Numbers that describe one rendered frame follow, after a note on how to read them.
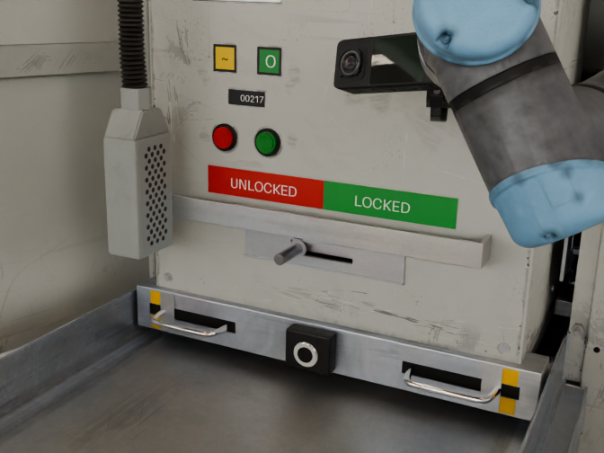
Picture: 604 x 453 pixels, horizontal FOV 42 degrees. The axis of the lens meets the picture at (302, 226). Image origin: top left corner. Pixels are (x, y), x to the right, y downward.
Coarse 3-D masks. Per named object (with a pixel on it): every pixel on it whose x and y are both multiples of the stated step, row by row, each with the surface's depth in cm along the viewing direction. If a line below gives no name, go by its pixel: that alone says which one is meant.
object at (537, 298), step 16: (560, 0) 75; (576, 0) 84; (560, 16) 76; (576, 16) 86; (560, 32) 77; (576, 32) 87; (560, 48) 78; (576, 48) 89; (576, 64) 91; (576, 80) 94; (560, 240) 103; (320, 256) 96; (336, 256) 96; (544, 256) 91; (560, 256) 106; (528, 272) 83; (544, 272) 93; (560, 272) 109; (528, 288) 84; (544, 288) 95; (560, 288) 112; (528, 304) 85; (544, 304) 98; (528, 320) 87; (544, 320) 100; (528, 336) 88
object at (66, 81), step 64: (0, 0) 97; (64, 0) 104; (0, 64) 97; (64, 64) 104; (0, 128) 101; (64, 128) 108; (0, 192) 102; (64, 192) 110; (0, 256) 104; (64, 256) 112; (0, 320) 106; (64, 320) 111
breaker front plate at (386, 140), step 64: (320, 0) 86; (384, 0) 83; (192, 64) 95; (256, 64) 92; (320, 64) 88; (192, 128) 98; (256, 128) 94; (320, 128) 90; (384, 128) 86; (448, 128) 83; (192, 192) 100; (448, 192) 85; (192, 256) 103; (256, 256) 98; (384, 256) 90; (512, 256) 84; (320, 320) 96; (384, 320) 92; (448, 320) 89; (512, 320) 85
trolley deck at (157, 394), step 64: (128, 384) 96; (192, 384) 96; (256, 384) 97; (320, 384) 97; (0, 448) 82; (64, 448) 82; (128, 448) 83; (192, 448) 83; (256, 448) 83; (320, 448) 84; (384, 448) 84; (448, 448) 84; (576, 448) 94
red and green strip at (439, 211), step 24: (216, 168) 98; (216, 192) 98; (240, 192) 97; (264, 192) 95; (288, 192) 94; (312, 192) 92; (336, 192) 91; (360, 192) 90; (384, 192) 88; (408, 192) 87; (384, 216) 89; (408, 216) 88; (432, 216) 86; (456, 216) 85
